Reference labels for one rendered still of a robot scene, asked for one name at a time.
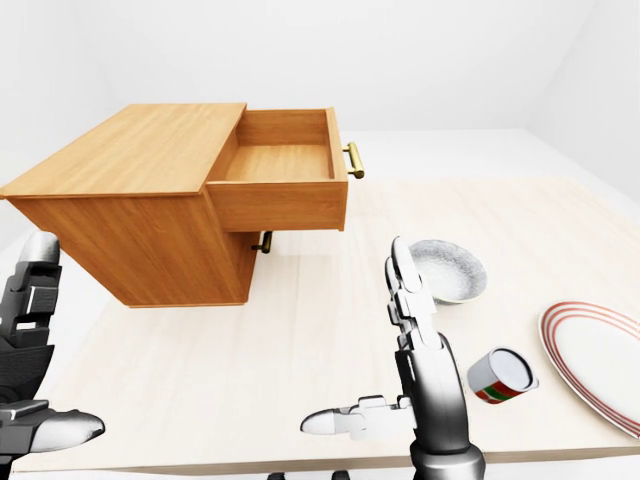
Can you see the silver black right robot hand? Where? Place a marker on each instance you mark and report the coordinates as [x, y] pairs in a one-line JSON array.
[[435, 390]]

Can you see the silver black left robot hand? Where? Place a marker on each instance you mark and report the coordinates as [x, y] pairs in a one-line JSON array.
[[25, 350]]

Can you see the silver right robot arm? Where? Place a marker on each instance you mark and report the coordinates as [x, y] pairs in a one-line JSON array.
[[447, 465]]

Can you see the wooden cabinet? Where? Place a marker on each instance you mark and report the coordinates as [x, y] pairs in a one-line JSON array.
[[125, 165]]

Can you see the closed wooden drawer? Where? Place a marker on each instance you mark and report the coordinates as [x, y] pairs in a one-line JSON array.
[[244, 255]]

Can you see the open wooden drawer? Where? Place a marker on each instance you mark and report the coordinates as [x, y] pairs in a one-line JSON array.
[[280, 205]]

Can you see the white tin with red-green label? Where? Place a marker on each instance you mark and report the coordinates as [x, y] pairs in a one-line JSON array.
[[492, 377]]

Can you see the grey patterned bowl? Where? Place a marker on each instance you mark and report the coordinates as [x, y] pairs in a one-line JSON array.
[[455, 275]]

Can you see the small dark shape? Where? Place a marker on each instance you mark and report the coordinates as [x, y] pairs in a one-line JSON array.
[[276, 476], [341, 475]]

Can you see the white plate with red rings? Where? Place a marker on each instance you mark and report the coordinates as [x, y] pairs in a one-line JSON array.
[[595, 360]]

